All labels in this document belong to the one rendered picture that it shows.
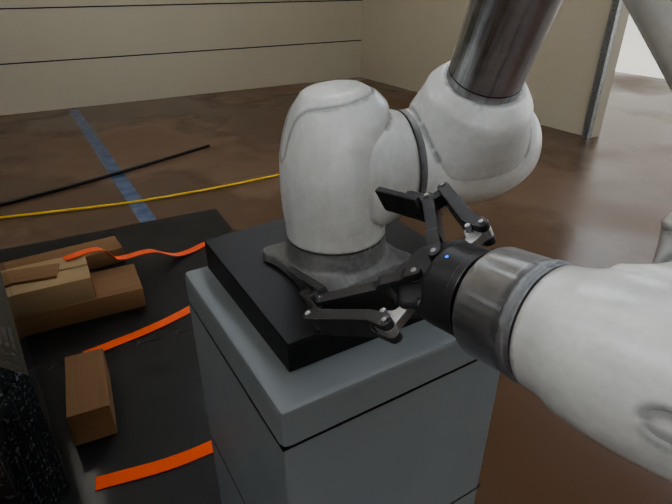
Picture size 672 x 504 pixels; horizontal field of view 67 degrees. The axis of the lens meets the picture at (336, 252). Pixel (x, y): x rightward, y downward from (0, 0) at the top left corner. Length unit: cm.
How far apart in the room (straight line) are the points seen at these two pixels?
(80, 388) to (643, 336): 168
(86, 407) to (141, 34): 524
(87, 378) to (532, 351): 164
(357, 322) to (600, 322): 21
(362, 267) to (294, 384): 20
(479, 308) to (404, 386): 40
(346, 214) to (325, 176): 6
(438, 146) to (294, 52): 651
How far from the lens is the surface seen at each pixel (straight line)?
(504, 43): 66
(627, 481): 179
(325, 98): 68
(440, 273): 40
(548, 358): 33
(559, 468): 174
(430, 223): 49
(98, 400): 176
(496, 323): 35
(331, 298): 48
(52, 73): 644
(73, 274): 231
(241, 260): 85
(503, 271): 36
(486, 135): 71
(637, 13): 41
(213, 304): 84
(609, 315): 31
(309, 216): 70
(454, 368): 80
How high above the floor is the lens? 126
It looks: 28 degrees down
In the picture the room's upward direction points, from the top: straight up
